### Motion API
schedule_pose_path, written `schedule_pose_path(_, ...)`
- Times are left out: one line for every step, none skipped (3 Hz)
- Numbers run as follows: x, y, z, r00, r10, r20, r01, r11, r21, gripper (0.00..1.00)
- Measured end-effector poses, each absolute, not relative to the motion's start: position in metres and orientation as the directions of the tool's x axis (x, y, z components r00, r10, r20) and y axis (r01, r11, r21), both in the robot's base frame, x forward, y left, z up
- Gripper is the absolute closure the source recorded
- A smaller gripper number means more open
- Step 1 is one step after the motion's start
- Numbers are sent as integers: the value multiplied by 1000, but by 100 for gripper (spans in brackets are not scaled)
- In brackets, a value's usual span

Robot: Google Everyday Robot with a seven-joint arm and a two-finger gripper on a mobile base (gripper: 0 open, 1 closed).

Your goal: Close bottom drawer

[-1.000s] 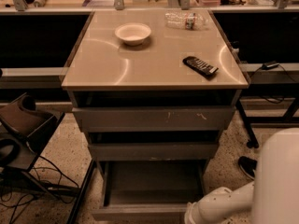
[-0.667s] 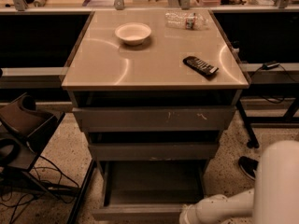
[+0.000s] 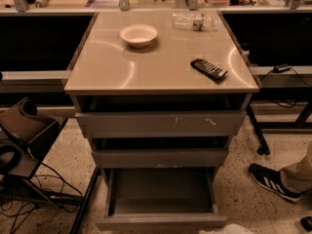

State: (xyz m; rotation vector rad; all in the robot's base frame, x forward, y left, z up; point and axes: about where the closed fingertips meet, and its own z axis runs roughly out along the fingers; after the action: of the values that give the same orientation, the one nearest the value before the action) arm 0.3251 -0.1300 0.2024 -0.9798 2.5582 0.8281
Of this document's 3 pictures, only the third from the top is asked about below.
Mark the khaki trouser leg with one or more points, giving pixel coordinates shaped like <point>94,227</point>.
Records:
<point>297,177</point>

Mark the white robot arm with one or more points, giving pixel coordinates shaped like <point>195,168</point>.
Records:
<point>229,229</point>

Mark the black remote control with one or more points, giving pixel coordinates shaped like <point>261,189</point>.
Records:
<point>208,69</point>

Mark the clear plastic water bottle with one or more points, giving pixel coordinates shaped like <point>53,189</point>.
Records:
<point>198,22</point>

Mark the grey middle drawer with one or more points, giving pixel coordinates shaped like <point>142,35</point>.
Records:
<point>160,152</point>

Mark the white bowl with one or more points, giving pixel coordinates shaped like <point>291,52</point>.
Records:
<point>138,35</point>

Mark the grey drawer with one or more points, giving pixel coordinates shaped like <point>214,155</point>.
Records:
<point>160,124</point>
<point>160,152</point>

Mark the black white sneaker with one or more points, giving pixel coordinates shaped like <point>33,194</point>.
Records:
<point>270,180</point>

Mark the black table leg with caster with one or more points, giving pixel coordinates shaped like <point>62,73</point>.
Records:
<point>263,147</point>

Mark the grey top drawer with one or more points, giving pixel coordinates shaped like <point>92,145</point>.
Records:
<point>160,124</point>

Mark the black power adapter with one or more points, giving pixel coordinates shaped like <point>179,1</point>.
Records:
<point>281,68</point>

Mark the grey drawer cabinet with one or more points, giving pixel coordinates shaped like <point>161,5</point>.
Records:
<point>110,76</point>

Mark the open bottom drawer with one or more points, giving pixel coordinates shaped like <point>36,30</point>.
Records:
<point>163,198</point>

